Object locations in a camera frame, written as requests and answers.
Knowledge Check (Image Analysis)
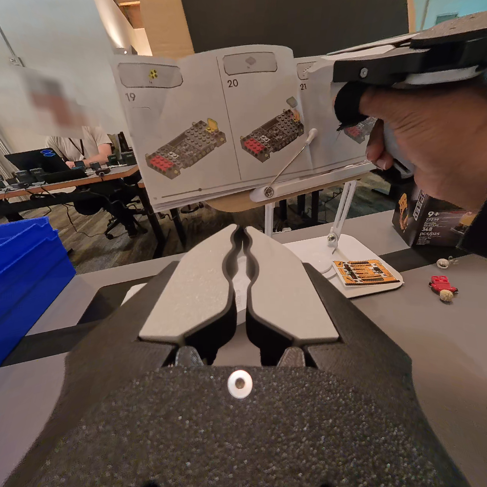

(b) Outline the blue storage bin stack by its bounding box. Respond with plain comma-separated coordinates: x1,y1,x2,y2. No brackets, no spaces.
0,216,77,367

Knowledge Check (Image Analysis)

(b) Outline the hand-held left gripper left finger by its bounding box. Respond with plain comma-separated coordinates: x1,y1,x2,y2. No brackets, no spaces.
139,224,240,343

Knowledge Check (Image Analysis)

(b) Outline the wooden office table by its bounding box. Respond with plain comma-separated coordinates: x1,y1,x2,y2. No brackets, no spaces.
0,164,147,261

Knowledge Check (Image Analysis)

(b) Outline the grey desk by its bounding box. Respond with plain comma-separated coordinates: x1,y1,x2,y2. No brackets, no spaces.
0,209,487,476

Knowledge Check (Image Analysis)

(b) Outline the large black screen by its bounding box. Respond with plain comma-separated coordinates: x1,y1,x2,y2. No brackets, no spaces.
181,0,409,58

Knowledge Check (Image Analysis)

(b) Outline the person's right hand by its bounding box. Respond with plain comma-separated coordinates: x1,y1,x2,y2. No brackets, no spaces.
359,88,487,212

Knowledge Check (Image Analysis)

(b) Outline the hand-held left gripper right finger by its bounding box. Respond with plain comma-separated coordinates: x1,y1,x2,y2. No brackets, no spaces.
247,227,339,345

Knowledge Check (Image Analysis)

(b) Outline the toy set box yellow car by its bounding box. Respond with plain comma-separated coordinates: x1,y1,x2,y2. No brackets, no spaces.
394,190,481,249

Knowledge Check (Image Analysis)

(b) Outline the black laptop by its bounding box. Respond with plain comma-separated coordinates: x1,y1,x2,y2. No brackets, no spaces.
4,148,89,184

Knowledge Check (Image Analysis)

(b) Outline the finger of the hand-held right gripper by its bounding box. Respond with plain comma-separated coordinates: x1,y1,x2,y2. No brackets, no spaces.
307,35,417,73

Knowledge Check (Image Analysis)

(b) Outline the white book stand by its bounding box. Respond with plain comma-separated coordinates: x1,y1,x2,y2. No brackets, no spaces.
205,127,405,301

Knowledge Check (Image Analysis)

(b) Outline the red toy part with wheel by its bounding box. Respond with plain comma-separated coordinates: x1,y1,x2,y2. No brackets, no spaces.
428,275,459,304

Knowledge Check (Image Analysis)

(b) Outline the sticker sheet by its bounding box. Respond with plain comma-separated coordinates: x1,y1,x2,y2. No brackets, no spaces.
332,259,405,290

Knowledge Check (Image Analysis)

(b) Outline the row of black devices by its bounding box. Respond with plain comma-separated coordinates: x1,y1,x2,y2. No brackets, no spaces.
13,151,138,179

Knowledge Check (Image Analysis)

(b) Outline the instruction booklet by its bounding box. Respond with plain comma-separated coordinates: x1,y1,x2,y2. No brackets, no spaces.
110,45,375,211

